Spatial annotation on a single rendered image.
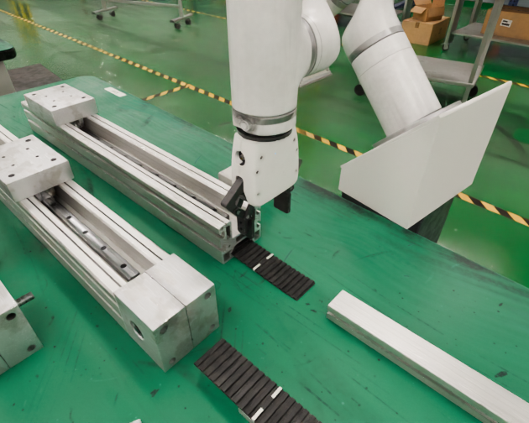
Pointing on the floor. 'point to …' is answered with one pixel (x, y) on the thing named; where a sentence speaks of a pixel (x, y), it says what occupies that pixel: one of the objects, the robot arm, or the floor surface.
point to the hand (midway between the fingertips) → (264, 216)
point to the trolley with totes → (450, 70)
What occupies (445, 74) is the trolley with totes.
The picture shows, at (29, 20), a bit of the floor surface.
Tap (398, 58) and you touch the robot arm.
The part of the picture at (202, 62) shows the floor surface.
